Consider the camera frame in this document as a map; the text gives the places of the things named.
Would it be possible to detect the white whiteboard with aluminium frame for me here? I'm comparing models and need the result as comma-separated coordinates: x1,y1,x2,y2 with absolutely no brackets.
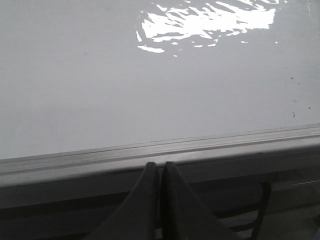
0,0,320,210

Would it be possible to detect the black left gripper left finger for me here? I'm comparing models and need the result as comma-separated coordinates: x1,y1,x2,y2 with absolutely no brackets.
85,162,160,240

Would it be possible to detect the grey cabinet under whiteboard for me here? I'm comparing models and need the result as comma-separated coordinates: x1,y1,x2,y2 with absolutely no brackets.
0,164,320,240

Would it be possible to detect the black cable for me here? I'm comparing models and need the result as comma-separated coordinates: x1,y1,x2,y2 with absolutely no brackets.
251,182,273,240

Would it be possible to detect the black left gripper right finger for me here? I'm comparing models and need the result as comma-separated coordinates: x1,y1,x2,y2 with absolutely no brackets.
159,162,239,240

